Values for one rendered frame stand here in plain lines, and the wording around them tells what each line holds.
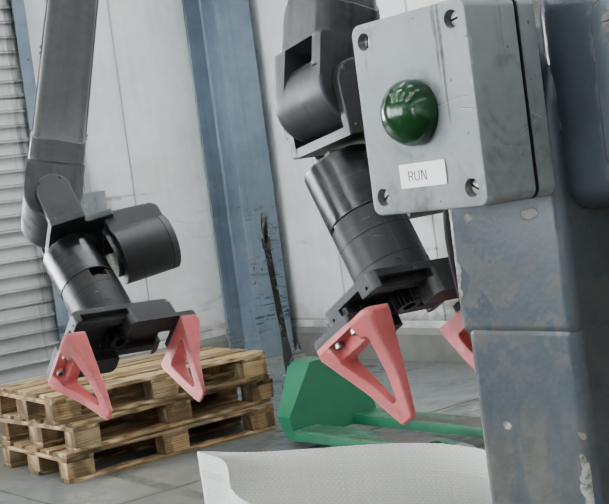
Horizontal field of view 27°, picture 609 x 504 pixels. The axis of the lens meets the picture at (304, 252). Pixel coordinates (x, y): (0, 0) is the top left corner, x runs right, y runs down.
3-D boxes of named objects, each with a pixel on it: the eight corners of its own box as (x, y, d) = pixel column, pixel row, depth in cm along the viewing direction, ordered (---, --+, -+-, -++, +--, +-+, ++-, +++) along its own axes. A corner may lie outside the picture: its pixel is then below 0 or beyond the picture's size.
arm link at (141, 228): (25, 222, 130) (29, 179, 123) (128, 190, 135) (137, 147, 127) (70, 320, 126) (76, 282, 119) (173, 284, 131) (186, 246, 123)
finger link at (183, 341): (233, 369, 116) (189, 298, 121) (166, 381, 112) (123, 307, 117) (211, 417, 120) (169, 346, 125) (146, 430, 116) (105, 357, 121)
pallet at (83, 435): (-1, 439, 660) (-5, 413, 659) (192, 392, 734) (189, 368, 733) (73, 454, 593) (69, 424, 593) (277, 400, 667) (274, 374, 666)
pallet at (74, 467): (3, 466, 662) (-1, 439, 661) (197, 418, 732) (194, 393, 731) (69, 484, 595) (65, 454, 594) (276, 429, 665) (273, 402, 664)
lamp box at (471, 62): (374, 216, 60) (349, 27, 59) (441, 205, 62) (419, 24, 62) (488, 205, 54) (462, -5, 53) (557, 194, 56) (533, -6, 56)
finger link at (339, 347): (489, 384, 84) (428, 266, 88) (412, 405, 80) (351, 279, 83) (434, 427, 89) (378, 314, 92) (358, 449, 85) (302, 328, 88)
